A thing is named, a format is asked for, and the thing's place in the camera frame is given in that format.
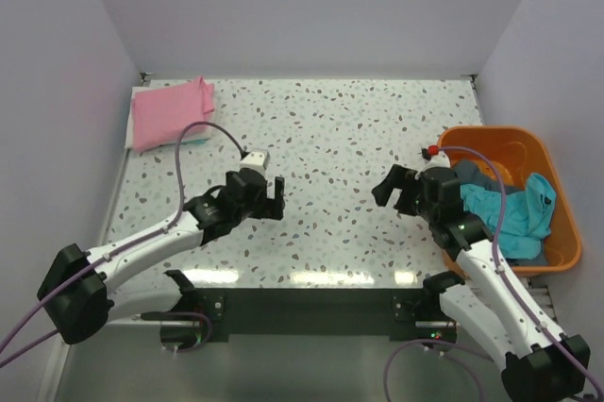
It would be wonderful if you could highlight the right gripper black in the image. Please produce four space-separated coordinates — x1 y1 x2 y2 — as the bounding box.
371 164 437 223

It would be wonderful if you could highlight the pink t shirt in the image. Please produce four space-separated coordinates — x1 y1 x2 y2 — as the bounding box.
130 76 215 152

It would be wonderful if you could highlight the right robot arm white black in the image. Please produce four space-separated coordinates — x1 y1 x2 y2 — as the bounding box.
372 165 591 401

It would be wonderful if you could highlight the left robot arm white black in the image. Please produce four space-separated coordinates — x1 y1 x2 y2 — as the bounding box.
37 168 285 344

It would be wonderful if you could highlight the grey t shirt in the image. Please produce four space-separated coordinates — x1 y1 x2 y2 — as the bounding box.
452 159 551 269

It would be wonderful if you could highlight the folded turquoise t shirt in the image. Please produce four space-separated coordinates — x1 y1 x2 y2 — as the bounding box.
181 135 210 145

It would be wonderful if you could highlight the folded white t shirt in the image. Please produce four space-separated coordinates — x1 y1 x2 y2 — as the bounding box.
124 86 212 149

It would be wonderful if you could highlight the orange plastic basket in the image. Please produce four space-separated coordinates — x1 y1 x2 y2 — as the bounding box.
436 126 584 278

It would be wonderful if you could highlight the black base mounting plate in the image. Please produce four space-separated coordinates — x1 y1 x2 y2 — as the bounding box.
141 288 458 343

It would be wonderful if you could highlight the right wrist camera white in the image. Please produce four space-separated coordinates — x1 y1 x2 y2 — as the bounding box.
422 152 451 172

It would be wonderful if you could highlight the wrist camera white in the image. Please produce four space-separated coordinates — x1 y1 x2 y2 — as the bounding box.
239 149 270 175
422 152 451 172

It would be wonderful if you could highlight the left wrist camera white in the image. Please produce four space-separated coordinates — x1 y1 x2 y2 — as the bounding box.
239 149 270 175

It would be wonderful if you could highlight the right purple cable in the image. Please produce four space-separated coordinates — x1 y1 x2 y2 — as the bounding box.
382 144 604 402

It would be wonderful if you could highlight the purple cable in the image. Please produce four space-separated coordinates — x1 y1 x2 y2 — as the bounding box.
382 144 604 402
0 121 249 370

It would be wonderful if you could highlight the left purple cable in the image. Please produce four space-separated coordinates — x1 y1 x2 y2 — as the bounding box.
0 121 249 370

